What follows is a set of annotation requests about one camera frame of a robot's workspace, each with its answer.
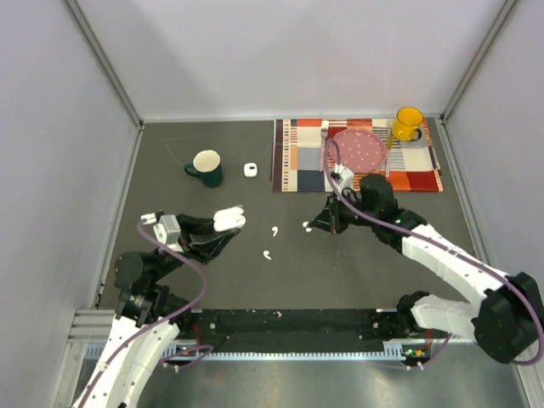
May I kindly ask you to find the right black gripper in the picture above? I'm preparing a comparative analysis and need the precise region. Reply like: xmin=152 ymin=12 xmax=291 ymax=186
xmin=310 ymin=188 xmax=379 ymax=235

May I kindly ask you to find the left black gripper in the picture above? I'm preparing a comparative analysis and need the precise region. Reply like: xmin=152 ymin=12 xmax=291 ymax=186
xmin=149 ymin=212 xmax=241 ymax=282

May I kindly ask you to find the white oval charging case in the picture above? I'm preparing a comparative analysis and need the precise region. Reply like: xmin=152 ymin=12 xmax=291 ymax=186
xmin=212 ymin=206 xmax=247 ymax=232

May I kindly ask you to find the small white earbud case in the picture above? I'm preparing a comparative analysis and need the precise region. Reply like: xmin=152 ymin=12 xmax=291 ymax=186
xmin=243 ymin=162 xmax=258 ymax=179

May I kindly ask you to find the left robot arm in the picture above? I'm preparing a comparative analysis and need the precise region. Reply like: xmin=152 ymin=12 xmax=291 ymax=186
xmin=73 ymin=206 xmax=246 ymax=407

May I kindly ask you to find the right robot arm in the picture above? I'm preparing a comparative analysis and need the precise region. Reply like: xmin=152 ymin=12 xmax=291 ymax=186
xmin=309 ymin=166 xmax=543 ymax=365

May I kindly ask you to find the pink polka dot plate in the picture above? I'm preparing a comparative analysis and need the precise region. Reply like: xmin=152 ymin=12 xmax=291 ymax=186
xmin=330 ymin=128 xmax=388 ymax=174

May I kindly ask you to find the dark green mug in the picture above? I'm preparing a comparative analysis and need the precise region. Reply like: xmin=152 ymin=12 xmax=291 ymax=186
xmin=184 ymin=150 xmax=224 ymax=188

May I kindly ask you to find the colourful patchwork placemat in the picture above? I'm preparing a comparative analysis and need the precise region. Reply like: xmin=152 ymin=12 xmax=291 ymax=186
xmin=271 ymin=118 xmax=443 ymax=192

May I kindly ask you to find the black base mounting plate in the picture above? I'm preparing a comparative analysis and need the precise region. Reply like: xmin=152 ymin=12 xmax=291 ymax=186
xmin=176 ymin=309 xmax=446 ymax=354

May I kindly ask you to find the yellow mug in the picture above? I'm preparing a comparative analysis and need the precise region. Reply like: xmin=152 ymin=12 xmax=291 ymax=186
xmin=391 ymin=107 xmax=424 ymax=142

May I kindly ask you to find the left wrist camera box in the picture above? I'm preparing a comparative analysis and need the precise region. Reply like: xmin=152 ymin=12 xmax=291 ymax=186
xmin=140 ymin=211 xmax=184 ymax=252

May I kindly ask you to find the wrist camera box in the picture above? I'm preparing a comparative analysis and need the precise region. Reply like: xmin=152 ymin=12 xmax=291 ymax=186
xmin=330 ymin=164 xmax=354 ymax=193
xmin=140 ymin=211 xmax=184 ymax=252

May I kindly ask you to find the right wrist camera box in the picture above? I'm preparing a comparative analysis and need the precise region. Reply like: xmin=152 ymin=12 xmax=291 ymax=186
xmin=330 ymin=164 xmax=354 ymax=193

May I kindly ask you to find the pink handled fork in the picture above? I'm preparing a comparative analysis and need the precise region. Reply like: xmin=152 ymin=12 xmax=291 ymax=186
xmin=319 ymin=120 xmax=329 ymax=172

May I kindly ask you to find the grey slotted cable duct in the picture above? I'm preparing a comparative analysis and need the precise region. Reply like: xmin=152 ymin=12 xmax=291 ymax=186
xmin=84 ymin=341 xmax=411 ymax=361

